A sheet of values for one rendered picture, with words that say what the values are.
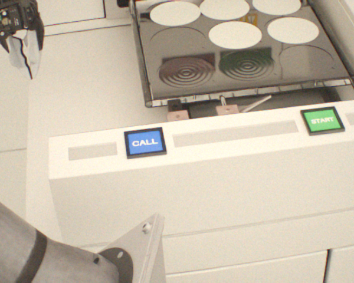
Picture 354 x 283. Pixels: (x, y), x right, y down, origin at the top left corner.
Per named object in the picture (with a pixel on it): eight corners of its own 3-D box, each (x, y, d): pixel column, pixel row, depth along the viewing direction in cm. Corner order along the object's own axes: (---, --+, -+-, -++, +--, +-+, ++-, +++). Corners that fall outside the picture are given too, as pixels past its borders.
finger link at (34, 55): (25, 83, 136) (13, 35, 134) (33, 78, 141) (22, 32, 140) (41, 78, 135) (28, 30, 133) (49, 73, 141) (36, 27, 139)
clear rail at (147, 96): (127, 4, 156) (127, -1, 155) (134, 3, 156) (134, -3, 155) (144, 110, 127) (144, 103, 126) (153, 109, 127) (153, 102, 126)
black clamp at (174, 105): (167, 110, 128) (166, 98, 126) (180, 108, 128) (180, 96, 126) (170, 123, 125) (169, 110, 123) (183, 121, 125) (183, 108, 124)
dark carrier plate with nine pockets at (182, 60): (135, 3, 155) (135, 1, 154) (298, -11, 157) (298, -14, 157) (153, 101, 128) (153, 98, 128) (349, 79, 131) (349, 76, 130)
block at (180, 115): (166, 126, 125) (166, 111, 123) (187, 123, 125) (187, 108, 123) (173, 157, 119) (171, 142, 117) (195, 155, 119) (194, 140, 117)
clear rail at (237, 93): (144, 105, 128) (143, 98, 127) (357, 81, 131) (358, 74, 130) (144, 110, 127) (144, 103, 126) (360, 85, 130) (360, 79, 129)
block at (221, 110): (216, 119, 126) (215, 105, 124) (236, 117, 126) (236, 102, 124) (225, 151, 119) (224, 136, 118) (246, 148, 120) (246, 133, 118)
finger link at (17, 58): (10, 87, 136) (-3, 39, 134) (19, 82, 142) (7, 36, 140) (25, 83, 136) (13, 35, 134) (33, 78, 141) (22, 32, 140)
